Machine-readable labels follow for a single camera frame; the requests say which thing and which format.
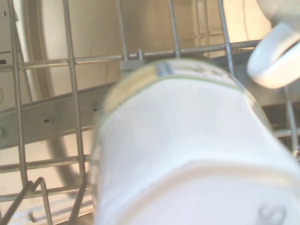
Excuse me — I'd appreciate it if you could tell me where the small white mug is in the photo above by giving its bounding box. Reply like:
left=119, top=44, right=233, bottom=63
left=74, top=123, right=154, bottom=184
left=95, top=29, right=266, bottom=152
left=90, top=58, right=300, bottom=225

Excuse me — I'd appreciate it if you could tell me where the stainless steel dishwasher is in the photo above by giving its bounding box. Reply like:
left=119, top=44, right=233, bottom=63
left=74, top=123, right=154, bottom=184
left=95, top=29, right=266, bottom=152
left=0, top=0, right=300, bottom=225

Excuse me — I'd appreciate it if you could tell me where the tall white printed mug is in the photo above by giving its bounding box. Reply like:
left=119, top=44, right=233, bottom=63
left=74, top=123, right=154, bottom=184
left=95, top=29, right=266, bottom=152
left=247, top=0, right=300, bottom=89

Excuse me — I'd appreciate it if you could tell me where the grey wire dishwasher rack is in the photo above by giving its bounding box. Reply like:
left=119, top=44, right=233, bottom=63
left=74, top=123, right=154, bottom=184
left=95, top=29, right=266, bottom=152
left=0, top=0, right=300, bottom=225

